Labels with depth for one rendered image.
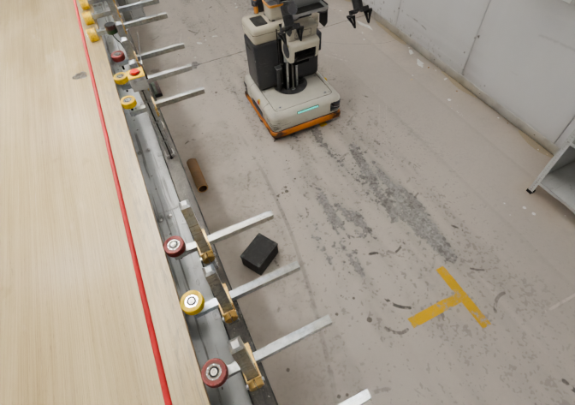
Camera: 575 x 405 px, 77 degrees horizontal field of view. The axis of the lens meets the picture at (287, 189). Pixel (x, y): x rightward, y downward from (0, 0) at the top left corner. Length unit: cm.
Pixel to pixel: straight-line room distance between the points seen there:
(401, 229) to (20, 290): 208
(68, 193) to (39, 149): 37
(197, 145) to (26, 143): 135
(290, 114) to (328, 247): 109
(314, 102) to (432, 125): 103
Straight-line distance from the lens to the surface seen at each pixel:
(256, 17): 296
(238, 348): 99
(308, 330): 133
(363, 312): 227
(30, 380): 151
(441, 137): 324
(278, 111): 288
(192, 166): 287
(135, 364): 136
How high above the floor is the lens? 212
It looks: 52 degrees down
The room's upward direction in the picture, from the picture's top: 4 degrees counter-clockwise
